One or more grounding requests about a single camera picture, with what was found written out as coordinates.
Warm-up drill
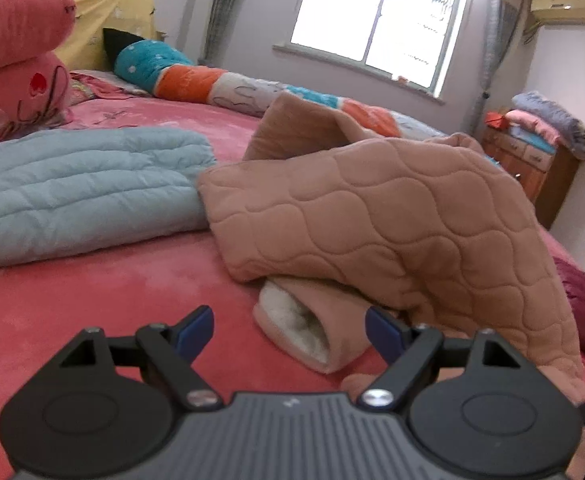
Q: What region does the light blue quilted jacket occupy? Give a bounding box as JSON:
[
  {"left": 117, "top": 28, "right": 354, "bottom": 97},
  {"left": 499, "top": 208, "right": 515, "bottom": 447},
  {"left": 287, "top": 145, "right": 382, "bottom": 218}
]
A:
[{"left": 0, "top": 126, "right": 217, "bottom": 275}]

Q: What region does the pink floral pillowcase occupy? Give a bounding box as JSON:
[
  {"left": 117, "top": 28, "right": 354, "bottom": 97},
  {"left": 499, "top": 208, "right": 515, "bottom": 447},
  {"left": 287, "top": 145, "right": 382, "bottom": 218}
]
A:
[{"left": 67, "top": 71, "right": 150, "bottom": 106}]

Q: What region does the black cushion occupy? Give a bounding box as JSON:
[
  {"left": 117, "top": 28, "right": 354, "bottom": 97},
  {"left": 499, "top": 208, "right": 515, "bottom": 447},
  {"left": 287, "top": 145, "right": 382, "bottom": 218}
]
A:
[{"left": 102, "top": 27, "right": 143, "bottom": 68}]

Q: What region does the long colourful rabbit bolster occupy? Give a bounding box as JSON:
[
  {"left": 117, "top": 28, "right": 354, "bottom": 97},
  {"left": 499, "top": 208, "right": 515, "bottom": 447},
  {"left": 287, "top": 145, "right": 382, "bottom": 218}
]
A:
[{"left": 114, "top": 40, "right": 448, "bottom": 141}]

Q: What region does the window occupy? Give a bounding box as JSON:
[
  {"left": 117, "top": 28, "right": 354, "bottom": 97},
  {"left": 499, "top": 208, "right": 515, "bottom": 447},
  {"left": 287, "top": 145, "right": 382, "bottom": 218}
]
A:
[{"left": 272, "top": 0, "right": 473, "bottom": 106}]

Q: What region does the plain pink plush pillow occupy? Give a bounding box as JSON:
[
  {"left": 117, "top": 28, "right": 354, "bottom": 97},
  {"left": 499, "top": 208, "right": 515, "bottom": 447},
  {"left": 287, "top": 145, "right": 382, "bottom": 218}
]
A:
[{"left": 0, "top": 0, "right": 76, "bottom": 78}]

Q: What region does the grey patterned curtain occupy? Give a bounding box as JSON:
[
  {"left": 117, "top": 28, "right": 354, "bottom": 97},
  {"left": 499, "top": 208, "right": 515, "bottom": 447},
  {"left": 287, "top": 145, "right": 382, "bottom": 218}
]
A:
[
  {"left": 203, "top": 0, "right": 258, "bottom": 68},
  {"left": 473, "top": 0, "right": 526, "bottom": 136}
]

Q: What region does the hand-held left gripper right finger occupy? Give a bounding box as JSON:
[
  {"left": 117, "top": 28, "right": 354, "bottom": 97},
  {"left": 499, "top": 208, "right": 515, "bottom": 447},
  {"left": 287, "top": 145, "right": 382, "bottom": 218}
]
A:
[{"left": 357, "top": 306, "right": 526, "bottom": 413}]

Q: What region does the pink quilted fleece-lined garment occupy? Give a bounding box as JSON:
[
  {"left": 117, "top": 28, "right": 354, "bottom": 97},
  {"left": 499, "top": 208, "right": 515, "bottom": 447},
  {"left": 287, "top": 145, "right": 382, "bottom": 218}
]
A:
[{"left": 196, "top": 91, "right": 585, "bottom": 480}]

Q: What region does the beige air conditioner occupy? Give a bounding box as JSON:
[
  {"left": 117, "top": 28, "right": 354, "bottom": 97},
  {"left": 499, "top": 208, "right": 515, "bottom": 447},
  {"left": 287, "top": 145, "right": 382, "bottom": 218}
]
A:
[{"left": 530, "top": 0, "right": 585, "bottom": 26}]

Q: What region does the pink plush bed sheet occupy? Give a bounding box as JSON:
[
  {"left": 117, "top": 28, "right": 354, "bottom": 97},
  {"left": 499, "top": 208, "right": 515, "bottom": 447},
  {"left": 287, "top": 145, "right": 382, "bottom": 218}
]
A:
[{"left": 0, "top": 95, "right": 585, "bottom": 480}]

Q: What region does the folded pink blanket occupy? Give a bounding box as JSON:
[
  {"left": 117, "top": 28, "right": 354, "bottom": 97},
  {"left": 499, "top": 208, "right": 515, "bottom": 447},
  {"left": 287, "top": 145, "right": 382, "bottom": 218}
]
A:
[{"left": 503, "top": 109, "right": 561, "bottom": 147}]

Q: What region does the pink heart print pillow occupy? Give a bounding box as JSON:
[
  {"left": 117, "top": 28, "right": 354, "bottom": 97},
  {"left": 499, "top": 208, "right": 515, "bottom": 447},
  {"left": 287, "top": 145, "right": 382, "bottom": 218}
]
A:
[{"left": 0, "top": 52, "right": 73, "bottom": 148}]

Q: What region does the folded blue blanket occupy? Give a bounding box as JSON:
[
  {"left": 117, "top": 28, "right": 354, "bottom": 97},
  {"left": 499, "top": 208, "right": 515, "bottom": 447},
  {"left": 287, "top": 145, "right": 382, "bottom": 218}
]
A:
[{"left": 507, "top": 125, "right": 558, "bottom": 157}]

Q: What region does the wooden dresser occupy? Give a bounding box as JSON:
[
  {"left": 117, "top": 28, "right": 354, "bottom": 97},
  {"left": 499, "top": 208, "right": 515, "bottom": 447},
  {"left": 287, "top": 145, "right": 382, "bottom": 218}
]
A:
[{"left": 481, "top": 122, "right": 581, "bottom": 231}]

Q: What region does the yellow printed cloth cover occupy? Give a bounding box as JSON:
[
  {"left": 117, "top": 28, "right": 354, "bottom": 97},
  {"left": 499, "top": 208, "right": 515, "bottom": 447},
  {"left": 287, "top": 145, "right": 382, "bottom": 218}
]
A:
[{"left": 0, "top": 0, "right": 156, "bottom": 73}]

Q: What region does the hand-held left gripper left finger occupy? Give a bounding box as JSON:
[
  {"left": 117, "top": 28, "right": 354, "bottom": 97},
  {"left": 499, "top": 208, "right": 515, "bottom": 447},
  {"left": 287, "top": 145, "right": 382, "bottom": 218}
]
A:
[{"left": 58, "top": 305, "right": 224, "bottom": 411}]

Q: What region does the folded grey-purple blanket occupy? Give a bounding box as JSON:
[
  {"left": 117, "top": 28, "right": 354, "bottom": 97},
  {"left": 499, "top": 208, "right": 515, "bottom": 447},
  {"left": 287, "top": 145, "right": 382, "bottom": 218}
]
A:
[{"left": 511, "top": 91, "right": 585, "bottom": 161}]

